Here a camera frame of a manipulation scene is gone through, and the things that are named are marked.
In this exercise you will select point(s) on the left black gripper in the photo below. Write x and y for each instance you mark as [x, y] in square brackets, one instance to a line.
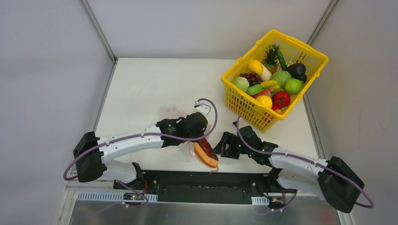
[196, 134]

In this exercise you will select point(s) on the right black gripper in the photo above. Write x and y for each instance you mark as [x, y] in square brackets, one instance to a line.
[232, 146]

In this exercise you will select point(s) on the toy steak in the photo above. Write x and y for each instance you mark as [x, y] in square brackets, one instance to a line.
[204, 150]

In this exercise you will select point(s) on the clear zip top bag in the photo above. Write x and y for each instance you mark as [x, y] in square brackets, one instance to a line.
[180, 124]

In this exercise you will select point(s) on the yellow toy lemon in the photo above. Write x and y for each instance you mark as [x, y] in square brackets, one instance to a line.
[255, 66]
[265, 101]

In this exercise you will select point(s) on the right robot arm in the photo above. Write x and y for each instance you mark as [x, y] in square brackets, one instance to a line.
[331, 180]

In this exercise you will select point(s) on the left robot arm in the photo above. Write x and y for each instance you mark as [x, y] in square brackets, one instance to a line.
[96, 156]

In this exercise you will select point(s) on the yellow plastic basket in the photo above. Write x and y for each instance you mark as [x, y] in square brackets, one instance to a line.
[294, 51]

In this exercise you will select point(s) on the small green toy vegetable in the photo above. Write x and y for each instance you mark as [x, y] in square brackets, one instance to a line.
[254, 90]

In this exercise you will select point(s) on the pale green toy cabbage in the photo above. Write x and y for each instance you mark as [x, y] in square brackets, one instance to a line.
[241, 83]

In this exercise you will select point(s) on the toy watermelon slice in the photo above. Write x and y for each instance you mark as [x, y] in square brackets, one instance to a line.
[265, 92]

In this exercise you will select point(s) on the red toy tomato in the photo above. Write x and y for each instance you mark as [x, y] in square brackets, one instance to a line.
[281, 99]

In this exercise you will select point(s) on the toy purple grapes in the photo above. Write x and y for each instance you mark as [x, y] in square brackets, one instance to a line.
[252, 77]

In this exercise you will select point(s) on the toy banana bunch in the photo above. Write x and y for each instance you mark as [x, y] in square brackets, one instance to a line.
[271, 85]

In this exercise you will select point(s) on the white toy radish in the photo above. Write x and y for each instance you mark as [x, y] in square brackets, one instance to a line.
[266, 74]

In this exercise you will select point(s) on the green toy apple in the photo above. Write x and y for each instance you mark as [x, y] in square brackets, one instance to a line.
[293, 86]

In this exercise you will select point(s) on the toy pineapple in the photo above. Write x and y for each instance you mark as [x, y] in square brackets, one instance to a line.
[270, 58]

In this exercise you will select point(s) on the toy cucumber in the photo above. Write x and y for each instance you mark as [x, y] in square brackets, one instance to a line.
[280, 57]

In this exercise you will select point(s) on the toy eggplant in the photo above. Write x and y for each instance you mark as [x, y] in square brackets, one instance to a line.
[298, 71]

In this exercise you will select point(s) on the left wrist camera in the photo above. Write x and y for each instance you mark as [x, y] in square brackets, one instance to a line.
[202, 108]

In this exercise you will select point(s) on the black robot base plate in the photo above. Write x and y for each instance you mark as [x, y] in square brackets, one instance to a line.
[205, 187]

